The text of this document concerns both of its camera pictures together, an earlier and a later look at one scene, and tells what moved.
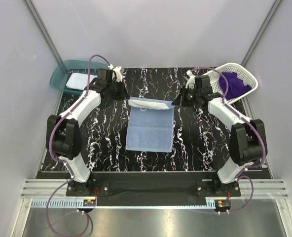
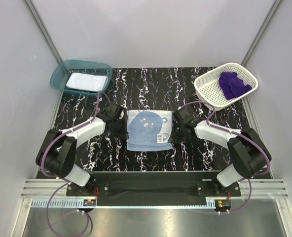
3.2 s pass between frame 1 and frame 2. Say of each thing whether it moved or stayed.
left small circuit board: stayed
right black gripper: moved
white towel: stayed
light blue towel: moved
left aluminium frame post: stayed
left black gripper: moved
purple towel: stayed
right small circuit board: stayed
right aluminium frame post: stayed
